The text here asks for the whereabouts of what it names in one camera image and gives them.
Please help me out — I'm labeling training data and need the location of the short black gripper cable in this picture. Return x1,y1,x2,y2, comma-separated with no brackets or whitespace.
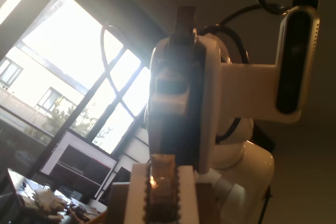
201,24,250,145

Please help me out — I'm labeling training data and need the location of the computer monitor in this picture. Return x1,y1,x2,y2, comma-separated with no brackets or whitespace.
39,130,118,191

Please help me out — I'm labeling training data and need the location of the yellow network cable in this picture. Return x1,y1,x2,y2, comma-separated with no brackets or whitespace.
150,154,179,224

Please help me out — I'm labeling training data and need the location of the large paned window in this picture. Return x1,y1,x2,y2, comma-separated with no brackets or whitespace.
0,0,158,156

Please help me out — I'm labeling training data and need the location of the white crumpled paper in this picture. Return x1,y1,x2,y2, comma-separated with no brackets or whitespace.
22,186,69,221

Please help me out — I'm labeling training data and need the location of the gripper camera with bracket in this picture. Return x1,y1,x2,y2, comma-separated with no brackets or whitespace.
220,5,321,124

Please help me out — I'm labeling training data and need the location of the open laptop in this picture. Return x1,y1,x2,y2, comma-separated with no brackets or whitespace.
0,167,26,210

